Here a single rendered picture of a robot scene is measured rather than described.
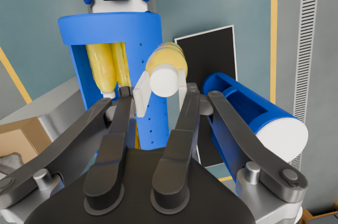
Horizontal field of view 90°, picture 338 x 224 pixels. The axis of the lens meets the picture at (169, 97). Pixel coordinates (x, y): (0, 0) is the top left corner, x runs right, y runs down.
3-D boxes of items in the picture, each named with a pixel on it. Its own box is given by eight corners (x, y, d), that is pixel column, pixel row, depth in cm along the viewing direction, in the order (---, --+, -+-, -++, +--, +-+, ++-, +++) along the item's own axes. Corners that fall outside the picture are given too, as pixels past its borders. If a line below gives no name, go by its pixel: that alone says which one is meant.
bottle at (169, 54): (182, 39, 38) (188, 50, 21) (185, 69, 41) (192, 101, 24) (151, 43, 39) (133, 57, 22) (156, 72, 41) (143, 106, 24)
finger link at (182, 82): (178, 87, 16) (186, 87, 16) (178, 68, 22) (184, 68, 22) (180, 116, 17) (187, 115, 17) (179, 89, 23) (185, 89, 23)
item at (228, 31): (197, 160, 214) (200, 169, 200) (172, 38, 157) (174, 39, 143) (237, 150, 214) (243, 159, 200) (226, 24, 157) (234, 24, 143)
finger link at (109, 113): (133, 120, 15) (100, 122, 15) (142, 97, 20) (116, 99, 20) (130, 105, 15) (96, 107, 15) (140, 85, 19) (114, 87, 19)
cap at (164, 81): (177, 64, 22) (177, 67, 20) (180, 91, 23) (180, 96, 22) (148, 67, 22) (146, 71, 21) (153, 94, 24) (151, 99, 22)
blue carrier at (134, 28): (125, 188, 97) (105, 248, 71) (89, 21, 64) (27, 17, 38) (175, 189, 95) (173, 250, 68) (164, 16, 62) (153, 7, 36)
